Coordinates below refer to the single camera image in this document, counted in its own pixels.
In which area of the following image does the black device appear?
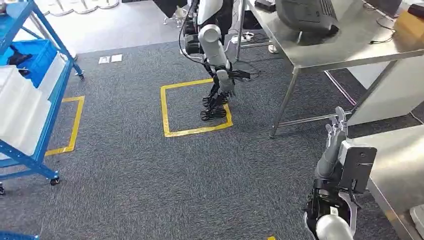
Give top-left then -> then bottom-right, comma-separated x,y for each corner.
407,2 -> 424,20

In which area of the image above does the dark grey monitor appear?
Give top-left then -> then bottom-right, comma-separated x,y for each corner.
274,0 -> 341,38

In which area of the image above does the blue metal shelving rack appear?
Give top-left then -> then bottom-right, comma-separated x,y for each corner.
0,0 -> 86,196

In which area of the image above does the white power strip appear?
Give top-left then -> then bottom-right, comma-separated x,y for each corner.
231,31 -> 255,44

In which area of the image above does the white plastic bin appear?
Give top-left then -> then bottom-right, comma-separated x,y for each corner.
409,204 -> 424,230

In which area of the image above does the white cabinet panel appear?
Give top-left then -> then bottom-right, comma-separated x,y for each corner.
345,54 -> 424,127

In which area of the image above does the white chair base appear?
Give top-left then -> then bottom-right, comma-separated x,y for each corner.
42,0 -> 120,16

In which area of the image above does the cardboard box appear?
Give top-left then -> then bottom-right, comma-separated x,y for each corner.
393,11 -> 424,45

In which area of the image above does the blue plastic crate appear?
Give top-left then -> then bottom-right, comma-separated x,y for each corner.
0,231 -> 40,240
0,39 -> 58,89

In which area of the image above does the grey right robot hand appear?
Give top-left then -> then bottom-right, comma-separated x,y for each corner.
314,106 -> 349,180

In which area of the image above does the white plastic crate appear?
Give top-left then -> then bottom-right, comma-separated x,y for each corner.
0,64 -> 53,162
35,52 -> 67,101

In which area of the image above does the yellow floor tape square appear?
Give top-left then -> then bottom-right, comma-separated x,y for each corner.
160,78 -> 234,138

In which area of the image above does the black cable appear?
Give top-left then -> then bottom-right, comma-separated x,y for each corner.
362,2 -> 397,45

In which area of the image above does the steel table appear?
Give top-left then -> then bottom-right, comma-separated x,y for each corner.
235,0 -> 424,139
350,124 -> 424,240

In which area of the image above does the black plastic part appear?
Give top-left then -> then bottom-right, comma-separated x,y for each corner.
7,52 -> 34,76

